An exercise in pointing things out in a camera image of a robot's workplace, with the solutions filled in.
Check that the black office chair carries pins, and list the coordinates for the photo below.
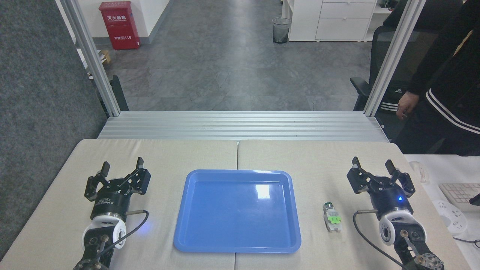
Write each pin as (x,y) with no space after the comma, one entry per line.
(380,56)

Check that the white drawer cabinet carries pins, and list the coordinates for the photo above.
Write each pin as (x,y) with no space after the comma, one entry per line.
(337,22)

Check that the person's hand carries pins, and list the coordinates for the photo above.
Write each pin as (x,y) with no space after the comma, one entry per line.
(408,104)

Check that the white computer mouse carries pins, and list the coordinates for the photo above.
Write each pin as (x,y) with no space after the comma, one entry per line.
(418,171)

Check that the white side table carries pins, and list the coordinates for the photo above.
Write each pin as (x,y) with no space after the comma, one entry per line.
(442,168)

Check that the silver aluminium profile platform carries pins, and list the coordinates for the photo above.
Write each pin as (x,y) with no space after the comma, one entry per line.
(240,127)

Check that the small wooden stand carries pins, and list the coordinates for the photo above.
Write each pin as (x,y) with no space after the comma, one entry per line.
(105,57)

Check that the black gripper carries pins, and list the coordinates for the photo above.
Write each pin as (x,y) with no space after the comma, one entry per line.
(390,200)
(110,202)

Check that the white keyboard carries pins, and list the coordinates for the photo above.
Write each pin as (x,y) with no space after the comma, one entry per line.
(459,195)

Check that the black flat object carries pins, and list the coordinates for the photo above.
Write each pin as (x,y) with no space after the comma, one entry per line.
(476,199)

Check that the red fire extinguisher box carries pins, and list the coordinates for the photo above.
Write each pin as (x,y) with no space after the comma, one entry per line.
(119,26)

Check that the white power strip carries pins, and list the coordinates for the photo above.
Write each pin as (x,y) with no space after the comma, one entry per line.
(452,217)

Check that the grey partition panel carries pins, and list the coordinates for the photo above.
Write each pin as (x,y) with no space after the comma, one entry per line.
(37,112)

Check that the silver aluminium post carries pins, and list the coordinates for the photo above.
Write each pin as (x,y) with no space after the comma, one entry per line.
(90,56)
(393,56)

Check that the black garment with white stripes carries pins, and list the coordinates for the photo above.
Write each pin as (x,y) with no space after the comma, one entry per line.
(392,101)

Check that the blue plastic tray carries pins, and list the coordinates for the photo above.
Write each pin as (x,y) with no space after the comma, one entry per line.
(236,221)

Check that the person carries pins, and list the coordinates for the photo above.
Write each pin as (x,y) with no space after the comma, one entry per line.
(453,86)

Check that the black chair part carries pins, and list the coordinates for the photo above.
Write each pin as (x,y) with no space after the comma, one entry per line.
(119,93)

